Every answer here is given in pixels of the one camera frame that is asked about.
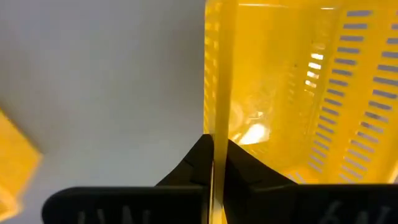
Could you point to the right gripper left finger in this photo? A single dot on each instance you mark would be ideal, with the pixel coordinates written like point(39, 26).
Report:
point(124, 205)

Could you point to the yellow slotted plastic basket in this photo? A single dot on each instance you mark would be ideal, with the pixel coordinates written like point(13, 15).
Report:
point(273, 77)
point(15, 168)

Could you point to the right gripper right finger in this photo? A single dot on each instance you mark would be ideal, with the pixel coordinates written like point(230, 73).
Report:
point(311, 205)

